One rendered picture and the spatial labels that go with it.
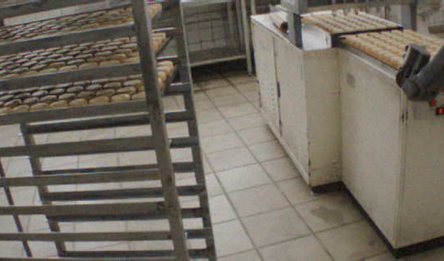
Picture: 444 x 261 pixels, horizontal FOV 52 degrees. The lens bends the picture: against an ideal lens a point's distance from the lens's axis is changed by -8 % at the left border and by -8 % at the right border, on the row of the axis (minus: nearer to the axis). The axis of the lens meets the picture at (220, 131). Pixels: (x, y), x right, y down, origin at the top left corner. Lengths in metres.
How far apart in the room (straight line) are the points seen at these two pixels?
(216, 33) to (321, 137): 3.31
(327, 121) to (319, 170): 0.28
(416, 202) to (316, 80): 0.82
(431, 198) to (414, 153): 0.26
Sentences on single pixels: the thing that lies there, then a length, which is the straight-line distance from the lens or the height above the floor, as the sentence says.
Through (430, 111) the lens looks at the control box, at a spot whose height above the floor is 0.73.
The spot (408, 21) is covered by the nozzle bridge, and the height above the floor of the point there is 0.90.
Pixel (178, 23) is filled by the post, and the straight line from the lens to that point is 1.52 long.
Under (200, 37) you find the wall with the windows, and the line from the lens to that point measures 5.66.
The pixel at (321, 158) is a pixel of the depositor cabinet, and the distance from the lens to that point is 2.64.
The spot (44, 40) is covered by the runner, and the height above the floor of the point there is 1.24.
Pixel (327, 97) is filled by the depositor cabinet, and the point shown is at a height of 0.58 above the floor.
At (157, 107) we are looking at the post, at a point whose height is 1.05.
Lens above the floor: 1.40
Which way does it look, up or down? 22 degrees down
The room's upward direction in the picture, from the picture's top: 7 degrees counter-clockwise
